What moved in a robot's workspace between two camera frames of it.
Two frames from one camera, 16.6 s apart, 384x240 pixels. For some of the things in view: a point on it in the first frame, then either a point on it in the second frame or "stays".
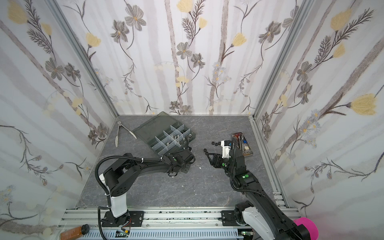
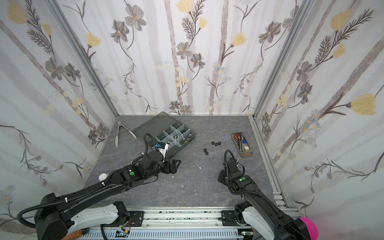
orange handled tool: [74, 233] stays
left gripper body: [184, 168] → [164, 167]
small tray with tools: [244, 145] stays
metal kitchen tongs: [116, 140] stays
